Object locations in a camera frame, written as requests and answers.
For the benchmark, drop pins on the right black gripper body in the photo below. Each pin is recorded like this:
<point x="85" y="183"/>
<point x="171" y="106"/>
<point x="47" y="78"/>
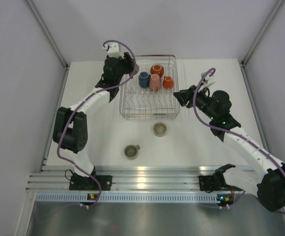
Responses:
<point x="201" y="99"/>

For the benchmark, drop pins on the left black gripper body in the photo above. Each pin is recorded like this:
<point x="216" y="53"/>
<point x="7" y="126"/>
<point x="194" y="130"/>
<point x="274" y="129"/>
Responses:
<point x="124" y="68"/>

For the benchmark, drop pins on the black cup brown handle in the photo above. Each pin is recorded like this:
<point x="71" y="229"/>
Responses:
<point x="135" y="70"/>

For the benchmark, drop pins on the small orange cup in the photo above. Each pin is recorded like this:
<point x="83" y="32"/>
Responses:
<point x="168" y="82"/>

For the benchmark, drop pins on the dark blue cup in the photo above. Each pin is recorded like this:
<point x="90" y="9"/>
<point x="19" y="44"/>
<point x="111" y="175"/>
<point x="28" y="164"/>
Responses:
<point x="143" y="79"/>

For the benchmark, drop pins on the orange cup black interior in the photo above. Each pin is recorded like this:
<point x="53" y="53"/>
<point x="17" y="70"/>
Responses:
<point x="157" y="69"/>

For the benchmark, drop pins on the pink cup white interior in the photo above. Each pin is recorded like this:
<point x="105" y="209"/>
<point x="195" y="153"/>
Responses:
<point x="155" y="82"/>

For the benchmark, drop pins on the beige speckled cup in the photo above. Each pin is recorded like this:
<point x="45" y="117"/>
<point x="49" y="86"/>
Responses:
<point x="159" y="129"/>

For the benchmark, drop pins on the grey-green cup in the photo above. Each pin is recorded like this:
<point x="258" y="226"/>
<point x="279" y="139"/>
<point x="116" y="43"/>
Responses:
<point x="131" y="151"/>

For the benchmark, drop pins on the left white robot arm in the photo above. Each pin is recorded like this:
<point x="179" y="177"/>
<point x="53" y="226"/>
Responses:
<point x="71" y="129"/>

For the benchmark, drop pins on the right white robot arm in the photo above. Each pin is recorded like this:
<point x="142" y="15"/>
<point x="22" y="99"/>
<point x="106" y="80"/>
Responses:
<point x="268" y="184"/>

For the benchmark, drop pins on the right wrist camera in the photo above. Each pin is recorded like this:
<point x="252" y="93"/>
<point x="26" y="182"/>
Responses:
<point x="208" y="81"/>

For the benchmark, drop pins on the metal wire dish rack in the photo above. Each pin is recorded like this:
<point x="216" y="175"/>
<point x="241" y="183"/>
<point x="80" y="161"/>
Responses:
<point x="149" y="95"/>

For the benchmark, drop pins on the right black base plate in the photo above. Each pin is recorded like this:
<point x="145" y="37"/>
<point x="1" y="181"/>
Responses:
<point x="212" y="183"/>

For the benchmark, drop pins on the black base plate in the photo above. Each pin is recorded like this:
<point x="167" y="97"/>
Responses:
<point x="212" y="183"/>
<point x="79" y="183"/>

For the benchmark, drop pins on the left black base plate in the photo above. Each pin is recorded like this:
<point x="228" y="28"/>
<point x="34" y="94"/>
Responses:
<point x="79" y="183"/>

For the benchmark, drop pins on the aluminium rail frame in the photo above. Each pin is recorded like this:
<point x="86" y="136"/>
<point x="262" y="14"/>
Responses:
<point x="139" y="179"/>

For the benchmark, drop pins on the slotted cable duct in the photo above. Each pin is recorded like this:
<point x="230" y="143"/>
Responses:
<point x="131" y="198"/>

